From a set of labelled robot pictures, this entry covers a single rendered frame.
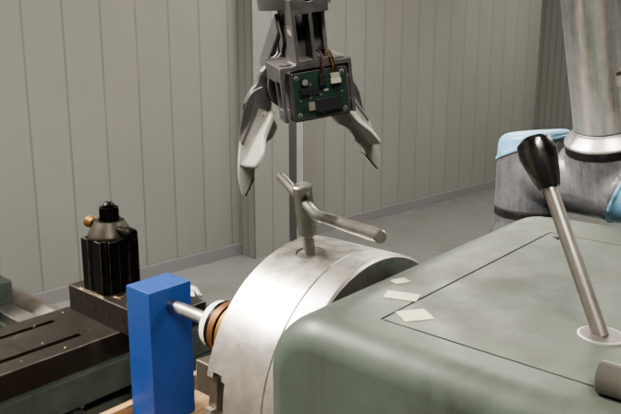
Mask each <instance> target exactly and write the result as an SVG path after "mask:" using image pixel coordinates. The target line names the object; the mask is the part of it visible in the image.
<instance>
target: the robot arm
mask: <svg viewBox="0 0 621 414"><path fill-rule="evenodd" d="M330 2H331V0H257V4H258V10H259V11H277V14H274V16H273V19H272V22H271V25H270V28H269V30H268V33H267V37H266V40H265V43H264V46H263V48H262V53H261V57H260V64H261V70H260V73H259V74H258V77H257V79H256V81H255V83H254V85H253V86H252V87H251V88H250V90H249V92H248V93H247V95H246V97H245V99H244V102H243V104H242V108H241V114H240V125H239V136H238V140H239V143H238V157H237V176H238V183H239V186H240V190H241V194H242V195H244V196H247V194H248V192H249V190H250V187H251V185H252V183H253V181H254V179H255V177H254V171H255V169H256V168H257V167H258V166H259V165H260V163H261V161H262V158H263V156H264V154H265V148H266V142H267V141H268V140H270V139H271V138H272V137H273V136H274V133H275V132H276V130H277V125H276V123H275V121H274V115H275V113H274V112H273V111H271V107H272V103H271V102H273V103H274V104H275V105H277V106H278V107H279V115H280V119H281V120H282V121H284V122H285V123H286V124H287V123H289V121H288V119H290V120H291V121H295V122H296V123H298V122H302V121H308V120H312V119H318V118H323V117H328V116H330V117H331V118H332V119H333V120H334V121H335V122H336V123H338V124H339V125H341V126H345V127H346V128H347V130H348V132H349V136H350V138H351V139H353V140H354V141H355V142H356V143H357V144H358V145H359V147H360V150H361V152H360V153H361V154H362V155H363V156H364V157H365V158H366V159H367V160H368V161H369V162H370V163H371V164H372V165H373V166H374V167H375V168H376V169H378V168H379V167H380V152H379V147H378V144H380V143H381V140H380V138H379V137H378V136H377V134H376V133H375V132H374V131H373V129H372V126H371V121H370V119H369V118H368V117H367V116H366V115H365V113H364V110H363V106H362V101H361V98H360V94H359V89H358V87H357V85H356V84H355V82H354V81H353V74H352V64H351V57H349V56H347V55H342V54H339V53H338V52H335V51H333V50H329V49H328V44H327V36H326V27H325V17H324V11H326V10H329V8H328V3H330ZM560 2H561V11H562V20H563V30H564V39H565V48H566V66H567V75H568V85H569V94H570V102H571V112H572V121H573V129H572V130H571V131H570V130H568V129H539V130H526V131H517V132H510V133H506V134H505V135H503V136H502V137H501V138H500V140H499V142H498V151H497V156H496V157H495V160H497V162H496V180H495V196H494V214H493V220H492V222H491V225H490V227H489V230H488V232H487V234H489V233H491V232H493V231H495V230H497V229H499V228H501V227H504V226H506V225H509V224H512V223H514V222H516V221H518V220H520V219H523V218H526V217H532V216H542V217H551V218H552V216H551V213H550V210H549V207H548V204H547V201H546V199H545V196H544V193H543V191H539V190H538V189H537V188H536V186H535V185H534V183H533V182H532V181H531V179H530V177H529V175H528V174H527V172H526V170H525V169H524V167H523V166H522V164H521V162H520V161H519V158H518V150H517V146H518V145H519V144H520V142H522V141H523V140H524V139H525V138H527V137H528V136H531V135H534V134H545V135H549V136H552V137H553V140H554V143H555V145H556V147H557V149H558V157H559V166H560V181H561V185H560V186H558V190H559V192H560V195H561V198H562V201H563V204H564V206H565V209H566V212H567V213H575V214H579V215H584V216H588V217H592V218H597V219H601V220H605V221H606V222H608V223H613V222H615V223H620V224H621V0H560ZM347 73H348V75H347Z"/></svg>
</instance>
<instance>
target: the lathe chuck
mask: <svg viewBox="0 0 621 414"><path fill-rule="evenodd" d="M314 241H315V248H319V249H322V250H323V251H324V253H323V254H322V255H321V256H318V257H316V258H312V259H301V258H298V257H297V253H298V252H299V251H300V250H303V241H302V237H301V238H298V239H295V240H293V241H291V242H289V243H287V244H285V245H284V246H282V247H281V248H279V249H278V250H276V251H274V252H273V253H272V254H270V255H269V256H268V257H267V258H266V259H265V260H263V261H262V262H261V263H260V264H259V265H258V266H257V267H256V269H255V270H254V271H253V272H252V273H251V274H250V276H249V277H248V278H247V279H246V281H245V282H244V284H243V285H242V286H241V288H240V289H239V291H238V292H237V293H236V295H235V297H234V298H233V300H232V302H231V304H230V306H229V307H228V309H227V311H226V313H225V317H224V319H223V320H222V322H221V325H220V327H219V330H218V333H217V335H216V338H215V340H214V344H213V350H212V354H211V357H210V362H209V367H208V372H207V375H208V376H210V377H212V378H213V377H215V376H217V374H219V375H221V376H222V379H221V382H222V383H224V384H225V387H224V397H223V414H262V404H263V398H264V392H265V387H266V383H267V379H268V375H269V371H270V369H271V365H272V362H273V359H274V351H275V348H276V345H277V343H278V341H279V339H280V337H281V335H282V333H283V332H284V331H285V329H286V326H287V324H288V322H289V321H290V319H291V317H292V315H293V313H294V312H295V310H296V308H297V307H298V305H299V303H300V302H301V301H302V300H303V298H304V297H305V295H306V294H307V293H308V291H309V290H310V289H311V287H312V286H313V285H314V284H315V283H316V282H317V281H318V279H319V278H320V277H321V276H322V275H323V274H324V273H325V272H327V271H328V270H329V269H330V268H331V267H332V266H334V265H335V264H336V263H338V262H339V261H341V260H343V259H344V258H346V257H347V256H349V255H351V254H353V253H356V252H358V251H362V250H378V249H375V248H371V247H367V246H363V245H360V244H356V243H351V242H347V241H344V240H340V239H336V238H332V237H324V236H314Z"/></svg>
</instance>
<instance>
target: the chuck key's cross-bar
mask: <svg viewBox="0 0 621 414"><path fill-rule="evenodd" d="M276 179H277V180H278V181H279V182H280V183H281V185H282V186H283V187H284V188H285V189H286V190H287V191H288V193H289V194H290V195H291V196H292V197H293V189H292V187H293V185H294V183H293V182H292V181H291V180H290V179H289V178H288V177H287V176H286V175H285V174H284V173H282V172H281V173H278V174H277V176H276ZM293 198H294V197H293ZM301 207H302V209H303V210H304V211H305V212H306V213H307V214H308V215H309V216H310V218H312V219H313V220H315V221H317V222H320V223H323V224H325V225H329V226H332V227H334V228H337V229H340V230H343V231H346V232H348V233H350V234H353V235H356V236H358V237H363V238H366V239H368V240H370V241H373V242H376V243H379V244H380V243H383V242H385V240H386V233H385V231H384V230H382V229H381V228H377V227H374V226H371V225H365V224H363V223H359V222H356V221H353V220H349V219H346V218H344V217H341V216H337V215H334V214H331V213H326V212H323V211H320V210H318V209H317V208H316V207H315V206H314V205H313V203H312V202H311V201H310V200H305V201H303V202H302V203H301Z"/></svg>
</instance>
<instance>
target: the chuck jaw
mask: <svg viewBox="0 0 621 414"><path fill-rule="evenodd" d="M210 357H211V355H209V356H206V357H203V358H200V359H197V368H196V390H197V391H199V392H201V393H203V394H205V395H207V396H208V397H209V406H211V407H213V408H216V414H223V397H224V387H225V384H224V383H222V382H221V379H222V376H221V375H219V374H217V376H215V377H213V378H212V377H210V376H208V375H207V372H208V367H209V362H210Z"/></svg>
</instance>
